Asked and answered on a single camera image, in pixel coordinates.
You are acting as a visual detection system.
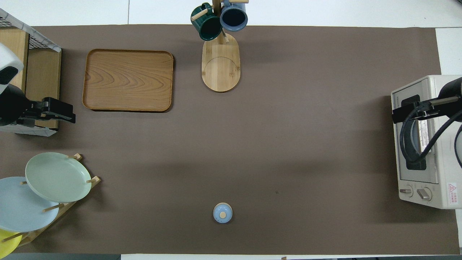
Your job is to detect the cream toaster oven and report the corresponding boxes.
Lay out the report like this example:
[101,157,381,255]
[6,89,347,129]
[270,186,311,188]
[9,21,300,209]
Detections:
[391,75,462,210]

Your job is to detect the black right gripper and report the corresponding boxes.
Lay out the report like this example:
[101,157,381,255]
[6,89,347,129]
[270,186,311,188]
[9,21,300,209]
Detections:
[392,100,440,124]

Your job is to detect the large pale blue plate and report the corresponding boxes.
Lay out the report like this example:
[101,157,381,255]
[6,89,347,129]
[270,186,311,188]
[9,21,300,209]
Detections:
[0,176,60,233]

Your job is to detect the brown paper table mat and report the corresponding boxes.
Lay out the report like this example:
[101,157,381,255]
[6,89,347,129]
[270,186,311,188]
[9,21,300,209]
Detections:
[0,24,461,255]

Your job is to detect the rectangular wooden tray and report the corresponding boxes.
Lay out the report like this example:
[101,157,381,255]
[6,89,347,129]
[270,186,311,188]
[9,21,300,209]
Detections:
[82,49,175,112]

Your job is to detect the blue mug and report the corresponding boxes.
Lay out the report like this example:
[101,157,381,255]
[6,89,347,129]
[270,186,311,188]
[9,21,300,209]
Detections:
[219,0,249,32]

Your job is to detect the wooden plate rack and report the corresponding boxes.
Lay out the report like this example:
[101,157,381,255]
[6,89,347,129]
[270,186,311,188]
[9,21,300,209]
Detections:
[0,153,101,248]

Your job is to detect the pale green plate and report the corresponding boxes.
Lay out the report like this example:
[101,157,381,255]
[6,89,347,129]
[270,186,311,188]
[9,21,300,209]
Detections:
[25,152,92,203]

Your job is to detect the yellow plate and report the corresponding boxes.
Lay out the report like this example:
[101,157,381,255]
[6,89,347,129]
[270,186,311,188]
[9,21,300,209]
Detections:
[0,229,23,259]

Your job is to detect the wire shelf with wooden boards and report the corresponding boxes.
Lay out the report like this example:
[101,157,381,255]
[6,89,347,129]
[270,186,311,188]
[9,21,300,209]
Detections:
[0,8,62,137]

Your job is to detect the small blue jar wooden knob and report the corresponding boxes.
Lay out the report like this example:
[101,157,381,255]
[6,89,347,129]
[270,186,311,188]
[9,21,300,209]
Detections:
[213,202,233,224]

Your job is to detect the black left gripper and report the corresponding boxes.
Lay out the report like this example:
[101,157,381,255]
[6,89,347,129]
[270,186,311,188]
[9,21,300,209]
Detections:
[16,97,77,127]

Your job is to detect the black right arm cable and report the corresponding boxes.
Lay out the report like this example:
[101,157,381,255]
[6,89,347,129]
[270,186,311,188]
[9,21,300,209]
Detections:
[399,101,462,168]

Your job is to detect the wooden mug tree stand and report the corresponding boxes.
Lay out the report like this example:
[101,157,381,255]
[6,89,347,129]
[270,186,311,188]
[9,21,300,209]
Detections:
[191,0,249,93]

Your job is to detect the dark green mug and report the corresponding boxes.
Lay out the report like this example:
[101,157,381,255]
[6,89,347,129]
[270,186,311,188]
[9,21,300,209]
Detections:
[190,3,223,41]

